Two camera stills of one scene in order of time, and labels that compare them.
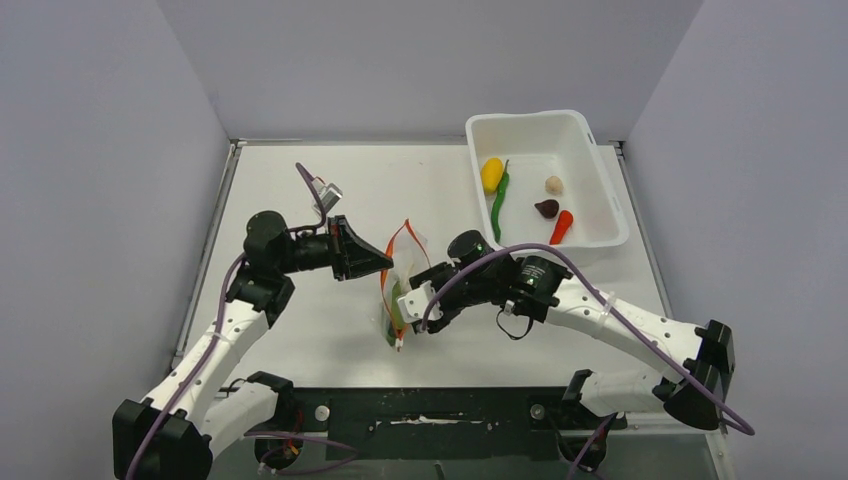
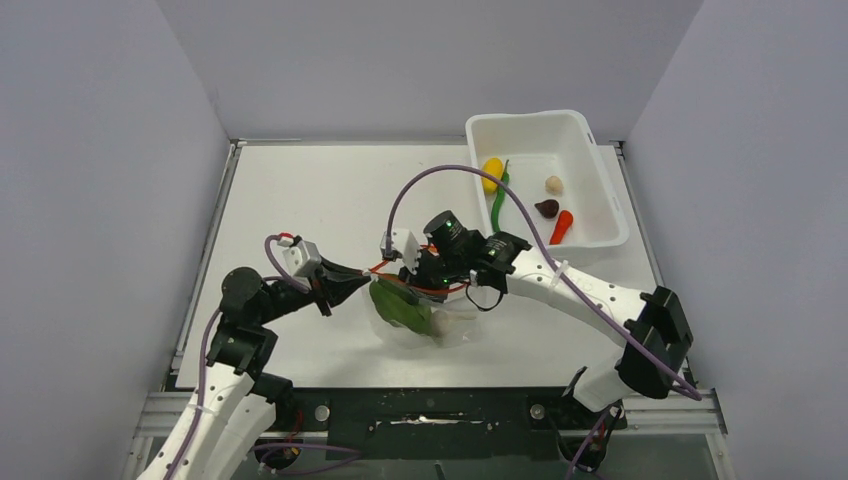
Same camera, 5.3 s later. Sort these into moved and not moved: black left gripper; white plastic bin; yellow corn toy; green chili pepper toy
Moved: black left gripper
Not moved: white plastic bin; yellow corn toy; green chili pepper toy
